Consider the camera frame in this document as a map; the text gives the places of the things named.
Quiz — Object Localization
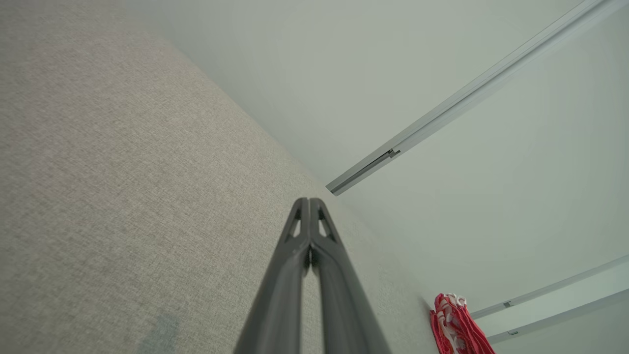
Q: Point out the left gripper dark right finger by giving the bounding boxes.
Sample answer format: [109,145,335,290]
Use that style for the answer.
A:
[310,198,392,354]

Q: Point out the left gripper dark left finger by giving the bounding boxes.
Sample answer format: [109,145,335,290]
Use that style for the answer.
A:
[233,198,312,354]

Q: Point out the red white shorts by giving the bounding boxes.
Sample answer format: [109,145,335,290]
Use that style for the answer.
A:
[430,293,496,354]

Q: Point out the grey partition post with slot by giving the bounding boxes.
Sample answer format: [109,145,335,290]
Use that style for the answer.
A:
[325,0,629,197]

